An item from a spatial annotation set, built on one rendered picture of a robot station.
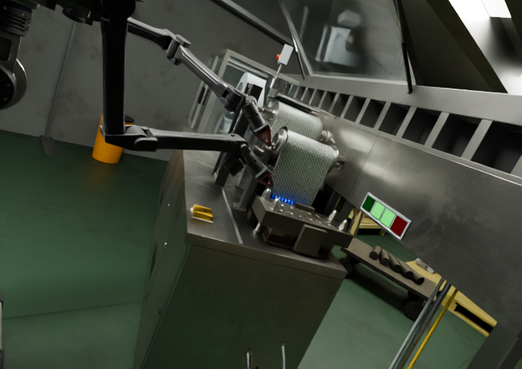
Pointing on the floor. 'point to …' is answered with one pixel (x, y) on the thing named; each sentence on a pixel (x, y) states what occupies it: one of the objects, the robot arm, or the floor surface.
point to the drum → (102, 151)
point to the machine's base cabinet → (221, 301)
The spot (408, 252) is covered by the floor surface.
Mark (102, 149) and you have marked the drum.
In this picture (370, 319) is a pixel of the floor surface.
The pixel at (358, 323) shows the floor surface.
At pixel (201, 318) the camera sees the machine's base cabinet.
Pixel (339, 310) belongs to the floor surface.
